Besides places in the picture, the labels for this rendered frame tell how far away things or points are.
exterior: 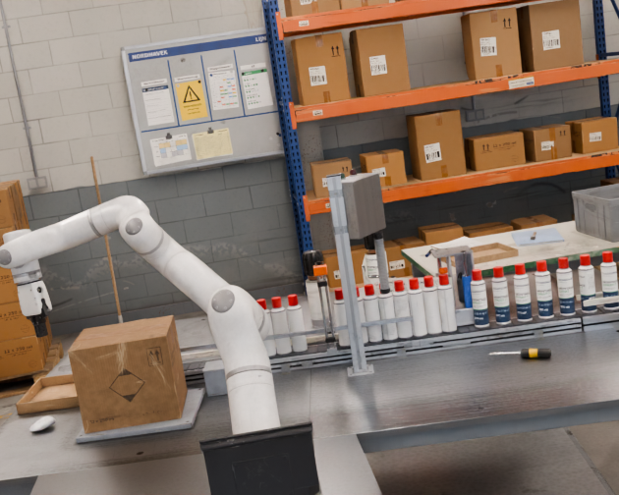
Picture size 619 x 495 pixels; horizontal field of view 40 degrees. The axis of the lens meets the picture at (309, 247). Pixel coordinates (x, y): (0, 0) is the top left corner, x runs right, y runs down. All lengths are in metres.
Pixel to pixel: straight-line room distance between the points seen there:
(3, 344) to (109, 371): 3.46
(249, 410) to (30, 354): 4.07
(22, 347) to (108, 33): 2.65
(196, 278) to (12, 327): 3.80
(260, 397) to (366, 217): 0.87
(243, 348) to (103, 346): 0.60
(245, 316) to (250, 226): 5.11
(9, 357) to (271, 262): 2.41
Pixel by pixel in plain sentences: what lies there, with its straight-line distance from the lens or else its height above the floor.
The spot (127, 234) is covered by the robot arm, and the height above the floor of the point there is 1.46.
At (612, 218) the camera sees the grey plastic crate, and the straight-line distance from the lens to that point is 4.47.
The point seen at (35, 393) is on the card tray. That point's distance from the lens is 3.32.
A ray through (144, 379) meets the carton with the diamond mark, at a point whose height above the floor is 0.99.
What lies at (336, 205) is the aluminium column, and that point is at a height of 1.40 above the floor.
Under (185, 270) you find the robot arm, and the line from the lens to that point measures 2.37.
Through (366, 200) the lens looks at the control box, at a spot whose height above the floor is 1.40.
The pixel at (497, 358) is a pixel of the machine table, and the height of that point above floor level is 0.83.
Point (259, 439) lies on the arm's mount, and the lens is 2.04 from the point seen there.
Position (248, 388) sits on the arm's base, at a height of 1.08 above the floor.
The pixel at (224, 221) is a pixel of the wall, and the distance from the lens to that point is 7.27.
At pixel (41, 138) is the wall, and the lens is 7.32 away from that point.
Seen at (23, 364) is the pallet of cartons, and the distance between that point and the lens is 6.13.
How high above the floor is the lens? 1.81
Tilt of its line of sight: 11 degrees down
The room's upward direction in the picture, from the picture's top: 8 degrees counter-clockwise
